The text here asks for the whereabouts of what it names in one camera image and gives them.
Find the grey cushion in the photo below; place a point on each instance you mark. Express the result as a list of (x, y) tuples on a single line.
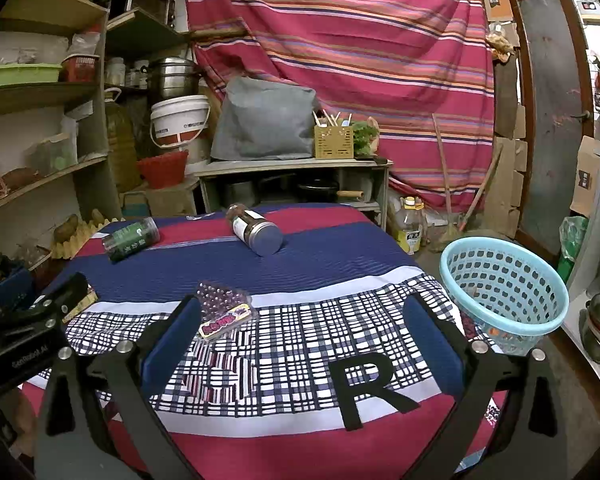
[(262, 120)]

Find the green plastic tray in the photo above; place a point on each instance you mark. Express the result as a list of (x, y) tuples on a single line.
[(20, 76)]

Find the yellow utensil holder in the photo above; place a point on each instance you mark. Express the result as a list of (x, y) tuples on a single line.
[(334, 142)]

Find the green bucket with plastic bag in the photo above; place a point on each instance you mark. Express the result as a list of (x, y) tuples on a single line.
[(572, 250)]

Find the tall wooden shelf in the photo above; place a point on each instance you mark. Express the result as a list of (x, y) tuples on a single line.
[(95, 125)]

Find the clear blister pack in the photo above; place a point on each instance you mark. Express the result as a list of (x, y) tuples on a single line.
[(225, 310)]

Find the black letter marker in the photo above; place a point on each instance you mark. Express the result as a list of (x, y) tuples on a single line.
[(365, 390)]

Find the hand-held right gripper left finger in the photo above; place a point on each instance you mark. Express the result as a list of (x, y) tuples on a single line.
[(172, 345)]

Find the wooden framed door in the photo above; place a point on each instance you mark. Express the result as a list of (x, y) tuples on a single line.
[(550, 110)]

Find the small yellow box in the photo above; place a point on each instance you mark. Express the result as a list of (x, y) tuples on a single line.
[(82, 307)]

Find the light blue plastic basket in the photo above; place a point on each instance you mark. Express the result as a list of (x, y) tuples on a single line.
[(505, 280)]

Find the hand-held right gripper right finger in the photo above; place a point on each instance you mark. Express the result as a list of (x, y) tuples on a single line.
[(430, 345)]

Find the steel pot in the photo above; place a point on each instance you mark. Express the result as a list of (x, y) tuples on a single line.
[(172, 77)]

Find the oil bottle with yellow cap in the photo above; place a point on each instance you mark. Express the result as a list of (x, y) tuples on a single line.
[(410, 230)]

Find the black pan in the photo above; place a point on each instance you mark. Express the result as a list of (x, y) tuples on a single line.
[(317, 191)]

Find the green jar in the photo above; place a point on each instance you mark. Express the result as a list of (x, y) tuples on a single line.
[(130, 240)]

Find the yellow egg tray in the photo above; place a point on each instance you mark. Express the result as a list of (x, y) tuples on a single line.
[(87, 237)]

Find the striped printed blanket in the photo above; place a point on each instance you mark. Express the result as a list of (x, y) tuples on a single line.
[(305, 270)]

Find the brown cardboard box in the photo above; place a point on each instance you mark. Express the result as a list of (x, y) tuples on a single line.
[(587, 180)]

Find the low grey shelf cabinet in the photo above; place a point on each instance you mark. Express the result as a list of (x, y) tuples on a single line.
[(290, 165)]

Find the white plastic bucket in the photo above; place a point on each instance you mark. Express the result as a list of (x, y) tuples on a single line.
[(180, 122)]

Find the red container on shelf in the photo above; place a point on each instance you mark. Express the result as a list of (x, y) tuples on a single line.
[(80, 69)]

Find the cardboard sheets on wall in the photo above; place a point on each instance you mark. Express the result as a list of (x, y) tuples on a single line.
[(510, 190)]

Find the brown jar with white label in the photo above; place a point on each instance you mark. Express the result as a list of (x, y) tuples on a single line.
[(255, 232)]

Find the large yellow oil jug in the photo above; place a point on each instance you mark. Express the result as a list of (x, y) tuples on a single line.
[(124, 145)]

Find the red striped hanging cloth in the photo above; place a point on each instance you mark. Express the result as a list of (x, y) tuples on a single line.
[(355, 50)]

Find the green leafy vegetables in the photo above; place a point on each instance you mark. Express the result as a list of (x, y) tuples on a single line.
[(366, 136)]

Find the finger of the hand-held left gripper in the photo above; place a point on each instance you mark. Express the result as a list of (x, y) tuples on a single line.
[(62, 292)]

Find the red plastic basket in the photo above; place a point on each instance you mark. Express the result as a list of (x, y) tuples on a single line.
[(162, 170)]

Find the straw broom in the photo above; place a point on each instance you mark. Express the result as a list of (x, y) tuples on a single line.
[(450, 232)]

